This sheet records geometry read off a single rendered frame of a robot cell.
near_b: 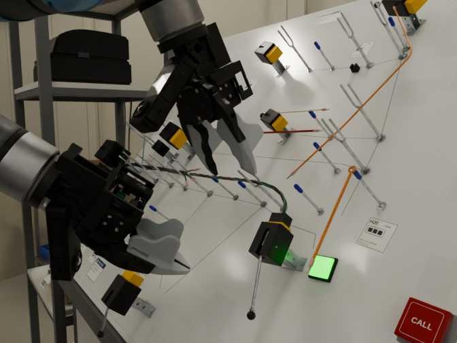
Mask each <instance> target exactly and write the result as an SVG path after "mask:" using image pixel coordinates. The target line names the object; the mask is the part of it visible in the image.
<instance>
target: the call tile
mask: <svg viewBox="0 0 457 343"><path fill-rule="evenodd" d="M453 317H454V315H453V314H452V313H451V312H449V311H447V310H444V309H441V308H438V307H436V306H433V305H431V304H428V303H426V302H423V301H420V300H418V299H415V298H413V297H410V298H409V300H408V302H407V305H406V306H405V309H404V311H403V313H402V315H401V318H400V320H399V323H398V325H397V326H396V329H395V331H394V334H395V335H396V336H397V337H398V338H401V339H403V340H405V341H407V342H409V343H443V342H444V339H445V337H446V335H447V332H448V329H449V328H450V325H451V322H452V320H453Z"/></svg>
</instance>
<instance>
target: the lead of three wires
mask: <svg viewBox="0 0 457 343"><path fill-rule="evenodd" d="M255 184H259V185H264V186H266V187H268V188H270V189H273V190H274V191H275V192H276V193H278V194H279V195H280V196H281V198H282V201H283V203H284V204H283V208H282V213H286V207H287V201H286V199H285V197H284V194H283V193H282V192H281V191H280V190H278V188H276V187H275V186H273V185H270V184H268V183H266V182H259V181H257V180H255Z"/></svg>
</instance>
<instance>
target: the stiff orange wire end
mask: <svg viewBox="0 0 457 343"><path fill-rule="evenodd" d="M352 167H353V168H354V170H353V171H350V170H351V168H350V167H349V169H348V172H349V175H348V177H347V180H346V181H345V184H344V186H343V188H342V191H341V193H340V195H339V198H338V200H337V203H336V204H335V207H334V209H333V211H332V214H331V216H330V218H329V220H328V222H327V225H326V227H325V230H324V232H323V234H322V237H321V238H320V241H319V243H318V246H317V248H316V251H315V253H314V255H313V257H312V258H311V260H310V262H309V265H308V266H309V268H308V270H307V274H308V272H309V270H310V268H311V267H312V266H313V264H314V262H315V258H316V255H317V253H318V251H319V249H320V247H321V244H322V242H323V239H324V237H325V235H326V232H327V231H328V228H329V226H330V223H331V221H332V219H333V217H334V215H335V212H336V210H337V207H338V205H339V202H340V201H341V198H342V196H343V193H344V191H345V188H346V186H347V185H348V182H349V180H350V177H351V175H352V173H354V172H355V171H356V166H352Z"/></svg>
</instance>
